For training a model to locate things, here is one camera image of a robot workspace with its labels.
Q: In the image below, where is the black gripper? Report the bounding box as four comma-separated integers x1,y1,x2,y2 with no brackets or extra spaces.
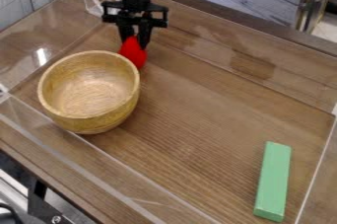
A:
102,0,170,50

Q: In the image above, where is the red plush fruit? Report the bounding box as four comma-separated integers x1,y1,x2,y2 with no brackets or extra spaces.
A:
119,37,148,69

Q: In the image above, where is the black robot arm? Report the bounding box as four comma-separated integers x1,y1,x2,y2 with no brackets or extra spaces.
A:
102,0,170,49

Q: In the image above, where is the wooden bowl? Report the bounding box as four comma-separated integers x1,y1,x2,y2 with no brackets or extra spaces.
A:
38,50,140,134

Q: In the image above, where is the metal table leg background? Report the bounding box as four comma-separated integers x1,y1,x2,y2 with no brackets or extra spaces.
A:
296,0,328,34

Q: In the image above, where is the green rectangular block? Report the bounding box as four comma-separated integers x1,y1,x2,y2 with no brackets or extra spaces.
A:
254,141,292,222

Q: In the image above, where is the clear acrylic corner bracket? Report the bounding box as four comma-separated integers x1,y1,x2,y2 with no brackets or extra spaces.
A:
83,0,122,18

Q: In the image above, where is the black table frame bracket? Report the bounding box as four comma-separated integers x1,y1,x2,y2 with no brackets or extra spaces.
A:
28,181,74,224

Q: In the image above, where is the black cable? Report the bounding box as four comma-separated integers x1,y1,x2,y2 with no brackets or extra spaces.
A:
0,202,24,224

